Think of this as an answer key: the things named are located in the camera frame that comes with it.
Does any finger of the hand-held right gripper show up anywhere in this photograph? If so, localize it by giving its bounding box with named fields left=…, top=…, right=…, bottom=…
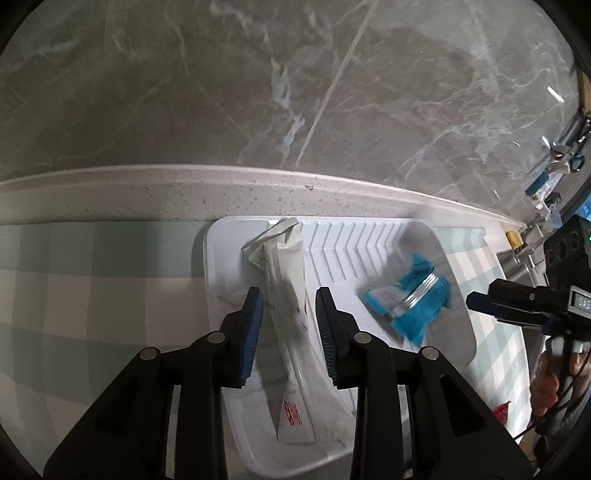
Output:
left=489, top=278, right=572, bottom=304
left=465, top=292, right=570, bottom=330

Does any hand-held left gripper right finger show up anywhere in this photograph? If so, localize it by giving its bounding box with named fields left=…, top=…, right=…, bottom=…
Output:
left=315, top=286, right=539, bottom=480

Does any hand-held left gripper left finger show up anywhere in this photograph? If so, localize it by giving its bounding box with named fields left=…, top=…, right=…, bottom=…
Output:
left=44, top=286, right=265, bottom=480

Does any long pale snack packet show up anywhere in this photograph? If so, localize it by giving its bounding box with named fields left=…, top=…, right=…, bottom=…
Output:
left=241, top=217, right=354, bottom=446

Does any white plastic tray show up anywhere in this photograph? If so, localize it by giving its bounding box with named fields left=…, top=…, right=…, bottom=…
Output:
left=202, top=215, right=477, bottom=475

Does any blue snack packet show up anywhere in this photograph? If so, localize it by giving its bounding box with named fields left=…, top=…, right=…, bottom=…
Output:
left=360, top=252, right=451, bottom=346

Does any person's right hand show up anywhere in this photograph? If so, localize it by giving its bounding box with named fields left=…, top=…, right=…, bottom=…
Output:
left=530, top=350, right=590, bottom=417

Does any metal pipe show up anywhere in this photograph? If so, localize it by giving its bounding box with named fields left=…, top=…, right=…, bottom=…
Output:
left=501, top=217, right=552, bottom=282

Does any blue plastic item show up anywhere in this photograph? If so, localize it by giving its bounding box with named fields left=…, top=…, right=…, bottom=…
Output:
left=525, top=168, right=557, bottom=195

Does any checked tablecloth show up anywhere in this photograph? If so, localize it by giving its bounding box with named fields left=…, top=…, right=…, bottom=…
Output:
left=0, top=220, right=532, bottom=480

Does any black cable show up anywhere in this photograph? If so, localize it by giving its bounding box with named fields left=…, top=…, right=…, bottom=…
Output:
left=508, top=369, right=575, bottom=440

